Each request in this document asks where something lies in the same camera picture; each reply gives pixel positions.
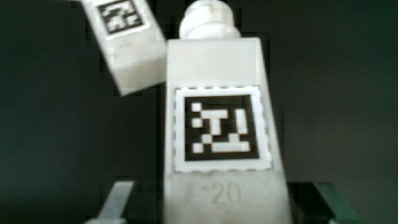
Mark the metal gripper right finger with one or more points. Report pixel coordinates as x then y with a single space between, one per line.
321 206

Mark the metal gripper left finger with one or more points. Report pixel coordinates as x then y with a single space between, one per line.
129 207

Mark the white table leg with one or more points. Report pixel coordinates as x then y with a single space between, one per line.
133 42
225 182

